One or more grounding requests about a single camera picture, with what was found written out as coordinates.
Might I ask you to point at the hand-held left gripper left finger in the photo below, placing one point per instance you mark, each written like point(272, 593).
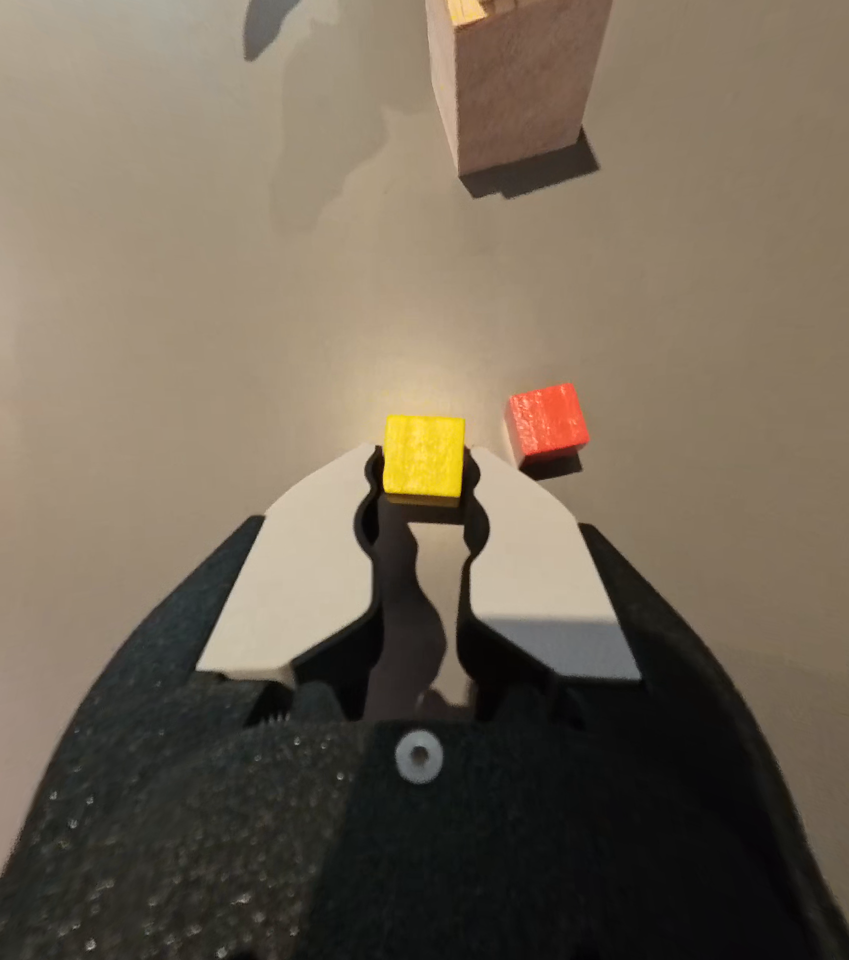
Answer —
point(297, 577)

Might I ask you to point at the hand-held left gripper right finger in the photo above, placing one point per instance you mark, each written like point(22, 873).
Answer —
point(537, 577)

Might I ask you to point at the red wooden cube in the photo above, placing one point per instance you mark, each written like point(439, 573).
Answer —
point(548, 424)

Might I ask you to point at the yellow wooden cube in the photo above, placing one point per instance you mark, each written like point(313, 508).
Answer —
point(423, 457)

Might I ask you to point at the stepped natural wooden block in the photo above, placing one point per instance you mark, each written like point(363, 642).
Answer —
point(518, 82)

